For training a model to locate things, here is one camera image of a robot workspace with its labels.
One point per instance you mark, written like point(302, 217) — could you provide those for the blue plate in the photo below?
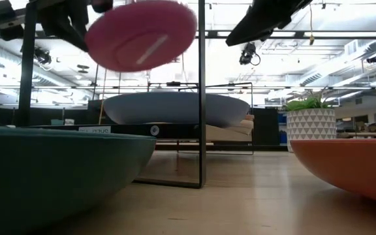
point(162, 109)

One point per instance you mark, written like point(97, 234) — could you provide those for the wooden shelf with black frame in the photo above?
point(126, 131)

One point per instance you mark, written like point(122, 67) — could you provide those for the succulent in white patterned pot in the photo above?
point(310, 125)

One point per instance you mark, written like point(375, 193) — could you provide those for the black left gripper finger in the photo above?
point(81, 26)
point(57, 23)

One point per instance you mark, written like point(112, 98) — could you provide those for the black frame crossbeam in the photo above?
point(212, 34)

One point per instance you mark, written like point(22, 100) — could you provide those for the dark teal plate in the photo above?
point(60, 169)

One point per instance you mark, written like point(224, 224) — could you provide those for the orange plate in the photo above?
point(354, 166)

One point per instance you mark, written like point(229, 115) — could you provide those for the blue storage bin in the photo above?
point(282, 137)

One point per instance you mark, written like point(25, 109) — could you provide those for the background wooden workbench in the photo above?
point(370, 134)

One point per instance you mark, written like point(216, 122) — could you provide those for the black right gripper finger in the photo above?
point(256, 13)
point(279, 16)

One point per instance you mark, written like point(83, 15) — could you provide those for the black ceiling fixture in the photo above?
point(374, 58)

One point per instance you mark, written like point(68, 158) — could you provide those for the black background cabinet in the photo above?
point(266, 127)

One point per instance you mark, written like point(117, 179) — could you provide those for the pale pink plate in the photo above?
point(249, 117)

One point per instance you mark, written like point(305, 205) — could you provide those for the black table rig frame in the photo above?
point(227, 147)

